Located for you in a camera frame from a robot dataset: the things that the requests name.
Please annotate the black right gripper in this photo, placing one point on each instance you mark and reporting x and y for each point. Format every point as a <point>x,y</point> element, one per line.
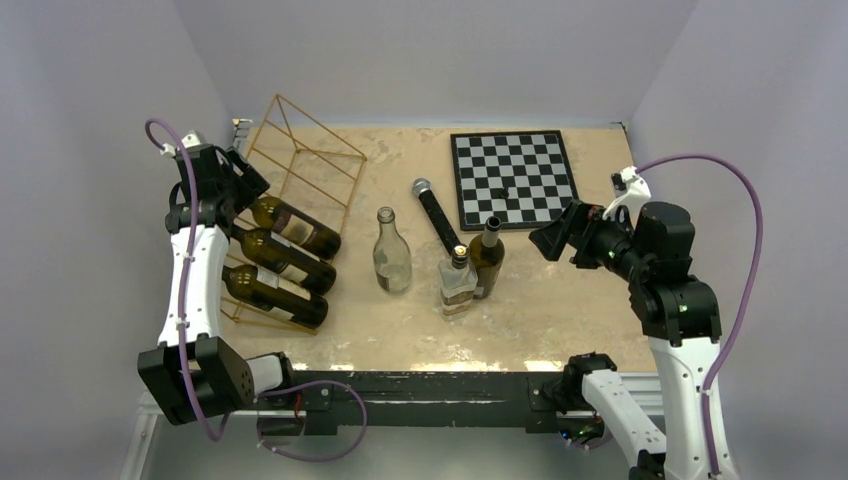
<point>586,220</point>

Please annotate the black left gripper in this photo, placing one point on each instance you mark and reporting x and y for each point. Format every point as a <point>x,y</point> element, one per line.
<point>249,183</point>

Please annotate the olive green wine bottle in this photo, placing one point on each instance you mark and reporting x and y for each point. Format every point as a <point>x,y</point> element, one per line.
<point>296,226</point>

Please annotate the dark green wine bottle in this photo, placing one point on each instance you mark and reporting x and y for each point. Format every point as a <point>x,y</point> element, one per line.
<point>273,252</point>

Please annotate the green wine bottle white label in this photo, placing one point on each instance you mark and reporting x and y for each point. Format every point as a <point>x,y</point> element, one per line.
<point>267,291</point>

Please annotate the square clear liquor bottle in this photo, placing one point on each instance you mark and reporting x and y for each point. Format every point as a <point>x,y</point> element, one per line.
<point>457,282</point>

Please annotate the clear wine bottle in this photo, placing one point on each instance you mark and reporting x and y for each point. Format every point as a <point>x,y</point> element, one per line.
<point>391,255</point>

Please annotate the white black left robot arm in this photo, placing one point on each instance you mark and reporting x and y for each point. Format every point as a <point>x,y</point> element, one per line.
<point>192,367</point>

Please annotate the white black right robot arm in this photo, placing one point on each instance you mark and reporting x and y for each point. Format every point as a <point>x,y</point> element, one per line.
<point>679,315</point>

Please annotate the green bottle tan label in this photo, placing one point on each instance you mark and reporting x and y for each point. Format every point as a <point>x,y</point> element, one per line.
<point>487,253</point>

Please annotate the black white chessboard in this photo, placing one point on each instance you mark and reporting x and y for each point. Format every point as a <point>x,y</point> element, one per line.
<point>534,167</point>

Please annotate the black handheld microphone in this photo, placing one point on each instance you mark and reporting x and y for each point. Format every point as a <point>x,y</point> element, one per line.
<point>422,190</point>

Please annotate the gold wire wine rack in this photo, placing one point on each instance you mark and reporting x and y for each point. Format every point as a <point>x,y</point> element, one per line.
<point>308,164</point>

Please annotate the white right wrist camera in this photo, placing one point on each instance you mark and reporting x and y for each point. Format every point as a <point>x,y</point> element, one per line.
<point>631,193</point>

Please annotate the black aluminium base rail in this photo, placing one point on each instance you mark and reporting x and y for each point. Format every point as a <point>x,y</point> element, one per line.
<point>314,402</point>

